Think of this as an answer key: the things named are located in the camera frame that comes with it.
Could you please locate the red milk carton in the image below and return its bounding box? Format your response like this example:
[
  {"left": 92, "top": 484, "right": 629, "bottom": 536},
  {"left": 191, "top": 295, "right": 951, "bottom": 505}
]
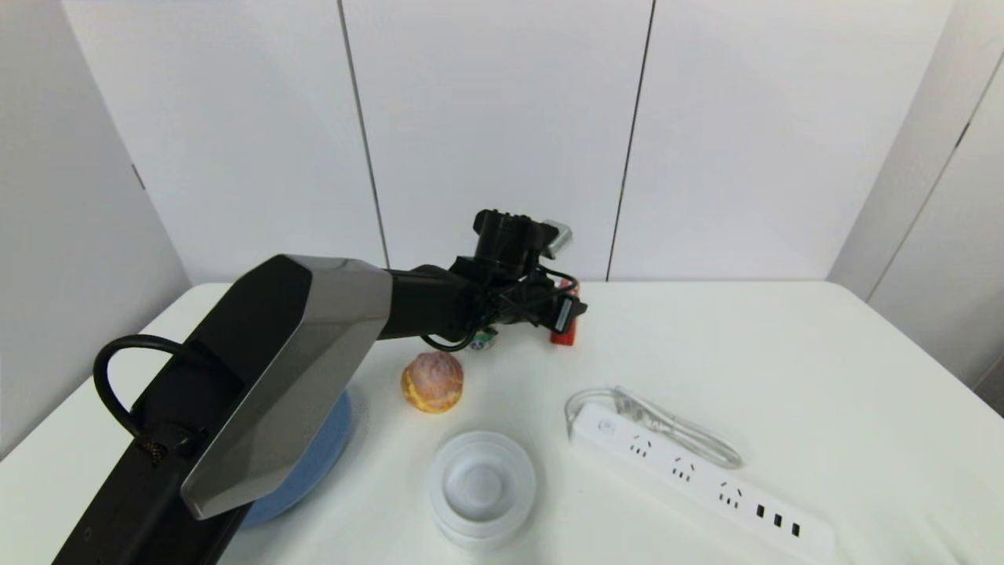
[{"left": 549, "top": 281, "right": 583, "bottom": 347}]

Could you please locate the cream puff pastry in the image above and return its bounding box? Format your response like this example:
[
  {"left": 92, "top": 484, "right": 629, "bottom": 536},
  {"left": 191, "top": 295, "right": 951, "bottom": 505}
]
[{"left": 401, "top": 351, "right": 465, "bottom": 414}]

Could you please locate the white round bowl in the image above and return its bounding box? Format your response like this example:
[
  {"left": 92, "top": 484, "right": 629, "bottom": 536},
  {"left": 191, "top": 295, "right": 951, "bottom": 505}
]
[{"left": 427, "top": 430, "right": 538, "bottom": 550}]

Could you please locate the white power strip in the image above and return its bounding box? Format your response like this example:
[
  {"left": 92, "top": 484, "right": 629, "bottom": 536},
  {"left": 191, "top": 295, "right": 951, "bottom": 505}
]
[{"left": 569, "top": 403, "right": 837, "bottom": 565}]

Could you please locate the blue round plate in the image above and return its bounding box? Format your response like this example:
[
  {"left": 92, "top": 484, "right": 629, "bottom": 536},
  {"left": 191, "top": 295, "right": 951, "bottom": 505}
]
[{"left": 239, "top": 388, "right": 353, "bottom": 527}]

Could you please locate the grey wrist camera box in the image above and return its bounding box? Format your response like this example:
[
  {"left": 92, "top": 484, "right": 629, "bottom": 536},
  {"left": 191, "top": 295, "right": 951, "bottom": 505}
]
[{"left": 540, "top": 221, "right": 573, "bottom": 258}]

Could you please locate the white power strip cord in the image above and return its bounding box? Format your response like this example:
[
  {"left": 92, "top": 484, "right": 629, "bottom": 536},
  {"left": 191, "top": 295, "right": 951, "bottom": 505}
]
[{"left": 565, "top": 386, "right": 744, "bottom": 470}]

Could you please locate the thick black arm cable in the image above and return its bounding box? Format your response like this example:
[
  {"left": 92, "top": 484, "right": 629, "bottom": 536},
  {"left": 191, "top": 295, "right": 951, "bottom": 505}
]
[{"left": 93, "top": 335, "right": 206, "bottom": 457}]

